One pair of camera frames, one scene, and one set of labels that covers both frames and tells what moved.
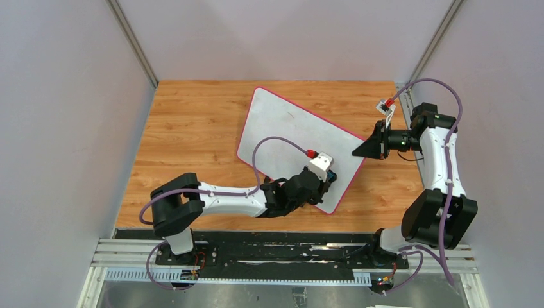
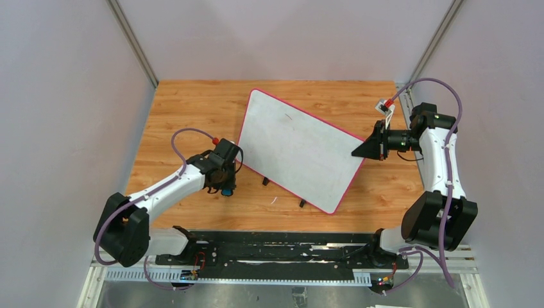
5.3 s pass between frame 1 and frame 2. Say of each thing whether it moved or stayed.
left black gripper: moved
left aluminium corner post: stayed
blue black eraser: moved
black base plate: stayed
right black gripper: stayed
